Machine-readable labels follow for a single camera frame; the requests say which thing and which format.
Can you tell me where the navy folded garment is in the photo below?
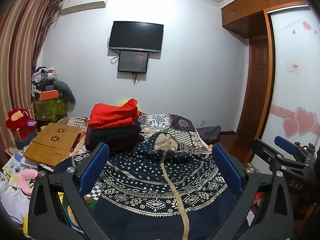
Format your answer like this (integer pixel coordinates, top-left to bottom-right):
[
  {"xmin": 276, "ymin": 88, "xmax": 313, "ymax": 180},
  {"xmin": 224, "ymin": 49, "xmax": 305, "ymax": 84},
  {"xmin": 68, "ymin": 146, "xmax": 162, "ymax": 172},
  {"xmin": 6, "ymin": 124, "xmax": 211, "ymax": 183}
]
[{"xmin": 89, "ymin": 121, "xmax": 142, "ymax": 140}]

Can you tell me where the orange box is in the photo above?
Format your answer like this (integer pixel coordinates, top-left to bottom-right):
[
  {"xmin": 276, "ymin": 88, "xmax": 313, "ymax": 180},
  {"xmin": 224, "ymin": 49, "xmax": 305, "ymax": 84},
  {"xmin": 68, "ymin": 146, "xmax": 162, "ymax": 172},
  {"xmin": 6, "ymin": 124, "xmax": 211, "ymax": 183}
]
[{"xmin": 39, "ymin": 89, "xmax": 59, "ymax": 101}]

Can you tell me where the maroon folded garment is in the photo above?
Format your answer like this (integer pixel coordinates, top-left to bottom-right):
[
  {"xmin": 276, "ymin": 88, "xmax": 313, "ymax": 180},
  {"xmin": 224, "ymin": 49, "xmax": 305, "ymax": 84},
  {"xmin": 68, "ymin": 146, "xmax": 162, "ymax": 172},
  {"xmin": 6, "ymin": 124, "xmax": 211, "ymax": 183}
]
[{"xmin": 85, "ymin": 130, "xmax": 144, "ymax": 152}]

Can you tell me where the red plush toy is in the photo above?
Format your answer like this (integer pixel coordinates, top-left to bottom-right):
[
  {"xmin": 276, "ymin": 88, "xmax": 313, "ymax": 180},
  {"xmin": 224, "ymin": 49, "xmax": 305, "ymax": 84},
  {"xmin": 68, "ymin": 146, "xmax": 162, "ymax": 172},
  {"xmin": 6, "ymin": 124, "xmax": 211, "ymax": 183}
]
[{"xmin": 6, "ymin": 108, "xmax": 37, "ymax": 140}]

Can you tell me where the yellow green printed cloth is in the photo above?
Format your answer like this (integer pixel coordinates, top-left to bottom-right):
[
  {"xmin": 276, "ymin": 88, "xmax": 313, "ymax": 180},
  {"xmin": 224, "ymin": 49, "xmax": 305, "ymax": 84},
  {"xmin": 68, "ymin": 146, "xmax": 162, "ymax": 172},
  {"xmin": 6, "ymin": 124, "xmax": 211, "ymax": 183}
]
[{"xmin": 57, "ymin": 192, "xmax": 84, "ymax": 232}]

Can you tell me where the striped brown curtain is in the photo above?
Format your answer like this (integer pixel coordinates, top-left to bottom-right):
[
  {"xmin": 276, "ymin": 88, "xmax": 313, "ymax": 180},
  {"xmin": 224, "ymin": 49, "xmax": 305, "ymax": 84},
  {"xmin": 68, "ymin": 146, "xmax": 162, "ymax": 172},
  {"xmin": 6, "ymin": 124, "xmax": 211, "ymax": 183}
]
[{"xmin": 0, "ymin": 0, "xmax": 60, "ymax": 150}]

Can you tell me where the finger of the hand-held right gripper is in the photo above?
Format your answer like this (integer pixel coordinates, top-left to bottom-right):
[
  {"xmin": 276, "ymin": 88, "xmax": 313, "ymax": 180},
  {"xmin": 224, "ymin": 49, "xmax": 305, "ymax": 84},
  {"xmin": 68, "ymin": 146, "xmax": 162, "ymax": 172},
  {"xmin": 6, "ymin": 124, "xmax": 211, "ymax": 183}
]
[
  {"xmin": 274, "ymin": 136, "xmax": 312, "ymax": 157},
  {"xmin": 249, "ymin": 139, "xmax": 310, "ymax": 173}
]

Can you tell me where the small black wall monitor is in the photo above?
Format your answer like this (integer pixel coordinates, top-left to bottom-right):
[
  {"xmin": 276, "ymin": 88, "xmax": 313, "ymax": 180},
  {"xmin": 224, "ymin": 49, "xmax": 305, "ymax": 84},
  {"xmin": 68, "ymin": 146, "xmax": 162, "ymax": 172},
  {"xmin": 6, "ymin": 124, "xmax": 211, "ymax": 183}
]
[{"xmin": 118, "ymin": 51, "xmax": 149, "ymax": 74}]

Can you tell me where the red folded garment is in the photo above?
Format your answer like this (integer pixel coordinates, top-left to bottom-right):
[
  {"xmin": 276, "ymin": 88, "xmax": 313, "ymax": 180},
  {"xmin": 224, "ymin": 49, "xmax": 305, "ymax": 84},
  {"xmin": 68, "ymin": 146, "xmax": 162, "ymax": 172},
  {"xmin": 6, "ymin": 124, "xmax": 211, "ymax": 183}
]
[{"xmin": 88, "ymin": 99, "xmax": 141, "ymax": 130}]

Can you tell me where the wooden overhead cabinet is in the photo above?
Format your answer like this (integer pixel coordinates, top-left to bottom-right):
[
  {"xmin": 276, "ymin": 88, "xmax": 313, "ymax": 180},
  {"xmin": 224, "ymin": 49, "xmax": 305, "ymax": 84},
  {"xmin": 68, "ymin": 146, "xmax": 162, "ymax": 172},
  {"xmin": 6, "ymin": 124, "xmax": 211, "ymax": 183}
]
[{"xmin": 221, "ymin": 0, "xmax": 310, "ymax": 39}]

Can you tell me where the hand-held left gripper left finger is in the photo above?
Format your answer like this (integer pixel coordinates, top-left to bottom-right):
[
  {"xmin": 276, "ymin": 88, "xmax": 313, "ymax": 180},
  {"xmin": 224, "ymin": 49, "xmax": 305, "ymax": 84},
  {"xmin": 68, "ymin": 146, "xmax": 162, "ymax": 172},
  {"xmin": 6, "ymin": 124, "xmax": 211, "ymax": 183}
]
[{"xmin": 26, "ymin": 142, "xmax": 112, "ymax": 240}]

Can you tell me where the large black wall television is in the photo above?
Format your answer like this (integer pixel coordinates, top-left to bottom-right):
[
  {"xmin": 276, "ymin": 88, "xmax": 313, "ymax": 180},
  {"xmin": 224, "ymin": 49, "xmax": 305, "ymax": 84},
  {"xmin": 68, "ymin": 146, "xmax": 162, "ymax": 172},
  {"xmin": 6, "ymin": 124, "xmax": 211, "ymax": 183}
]
[{"xmin": 108, "ymin": 21, "xmax": 164, "ymax": 53}]

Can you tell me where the dark grey bag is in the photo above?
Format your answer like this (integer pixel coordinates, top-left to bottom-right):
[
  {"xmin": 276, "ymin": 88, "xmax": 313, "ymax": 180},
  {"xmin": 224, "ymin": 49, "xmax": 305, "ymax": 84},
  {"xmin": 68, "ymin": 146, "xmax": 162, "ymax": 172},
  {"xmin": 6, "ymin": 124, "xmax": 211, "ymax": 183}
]
[{"xmin": 196, "ymin": 126, "xmax": 222, "ymax": 143}]

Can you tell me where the pile of books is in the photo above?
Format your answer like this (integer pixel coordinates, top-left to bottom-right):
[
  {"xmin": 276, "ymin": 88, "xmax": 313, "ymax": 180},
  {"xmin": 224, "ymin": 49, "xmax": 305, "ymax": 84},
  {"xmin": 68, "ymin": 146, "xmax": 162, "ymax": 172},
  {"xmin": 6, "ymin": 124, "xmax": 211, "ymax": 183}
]
[{"xmin": 2, "ymin": 152, "xmax": 32, "ymax": 178}]

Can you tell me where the white air conditioner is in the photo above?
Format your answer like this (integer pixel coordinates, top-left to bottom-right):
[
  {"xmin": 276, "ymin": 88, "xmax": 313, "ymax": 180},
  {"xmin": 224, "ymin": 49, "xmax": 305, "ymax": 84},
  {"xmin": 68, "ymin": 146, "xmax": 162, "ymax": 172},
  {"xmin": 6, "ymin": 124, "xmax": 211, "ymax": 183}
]
[{"xmin": 61, "ymin": 0, "xmax": 110, "ymax": 14}]

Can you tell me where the wooden lap desk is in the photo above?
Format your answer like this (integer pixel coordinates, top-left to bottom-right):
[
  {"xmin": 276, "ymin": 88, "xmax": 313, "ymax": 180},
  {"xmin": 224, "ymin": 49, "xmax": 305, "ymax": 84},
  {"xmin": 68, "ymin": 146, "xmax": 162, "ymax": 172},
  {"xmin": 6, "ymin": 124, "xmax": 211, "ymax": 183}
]
[{"xmin": 22, "ymin": 122, "xmax": 82, "ymax": 168}]

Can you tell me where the patchwork printed bedsheet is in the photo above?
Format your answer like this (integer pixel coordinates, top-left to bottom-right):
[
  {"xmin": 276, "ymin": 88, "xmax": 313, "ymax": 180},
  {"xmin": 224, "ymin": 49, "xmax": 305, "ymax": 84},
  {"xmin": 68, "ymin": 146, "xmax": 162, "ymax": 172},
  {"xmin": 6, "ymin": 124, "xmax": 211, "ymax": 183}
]
[{"xmin": 59, "ymin": 112, "xmax": 215, "ymax": 203}]

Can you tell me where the pink plush toy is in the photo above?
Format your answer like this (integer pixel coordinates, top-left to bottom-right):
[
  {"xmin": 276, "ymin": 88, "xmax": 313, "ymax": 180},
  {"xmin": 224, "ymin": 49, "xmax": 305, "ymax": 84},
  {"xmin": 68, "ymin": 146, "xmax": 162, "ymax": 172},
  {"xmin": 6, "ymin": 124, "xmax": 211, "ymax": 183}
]
[{"xmin": 15, "ymin": 169, "xmax": 38, "ymax": 193}]

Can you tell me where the pile of clothes and papers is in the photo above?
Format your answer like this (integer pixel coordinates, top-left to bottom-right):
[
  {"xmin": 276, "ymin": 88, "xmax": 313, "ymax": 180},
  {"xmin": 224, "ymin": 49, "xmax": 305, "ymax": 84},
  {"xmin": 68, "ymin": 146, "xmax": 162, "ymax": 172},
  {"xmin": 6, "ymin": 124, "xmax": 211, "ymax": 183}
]
[{"xmin": 31, "ymin": 66, "xmax": 59, "ymax": 92}]

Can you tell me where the dark grey cloth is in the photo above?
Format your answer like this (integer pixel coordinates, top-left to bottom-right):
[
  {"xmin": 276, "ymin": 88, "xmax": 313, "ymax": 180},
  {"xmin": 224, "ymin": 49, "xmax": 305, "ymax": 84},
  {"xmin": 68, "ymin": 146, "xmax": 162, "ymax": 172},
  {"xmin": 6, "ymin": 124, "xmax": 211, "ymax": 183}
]
[{"xmin": 54, "ymin": 80, "xmax": 76, "ymax": 105}]

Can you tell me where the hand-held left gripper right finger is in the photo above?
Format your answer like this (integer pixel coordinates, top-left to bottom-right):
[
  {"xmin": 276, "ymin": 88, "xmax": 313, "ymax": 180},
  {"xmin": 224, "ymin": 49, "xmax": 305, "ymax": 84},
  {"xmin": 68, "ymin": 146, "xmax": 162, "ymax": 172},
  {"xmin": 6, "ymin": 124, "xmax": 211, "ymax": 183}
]
[{"xmin": 207, "ymin": 142, "xmax": 299, "ymax": 240}]

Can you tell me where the navy patterned hooded garment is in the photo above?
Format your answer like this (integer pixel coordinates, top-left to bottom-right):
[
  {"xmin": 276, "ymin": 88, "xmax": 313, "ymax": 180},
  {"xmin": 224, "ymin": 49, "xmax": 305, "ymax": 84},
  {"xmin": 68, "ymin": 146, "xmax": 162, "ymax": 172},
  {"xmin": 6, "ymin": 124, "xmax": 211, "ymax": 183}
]
[{"xmin": 71, "ymin": 132, "xmax": 250, "ymax": 240}]

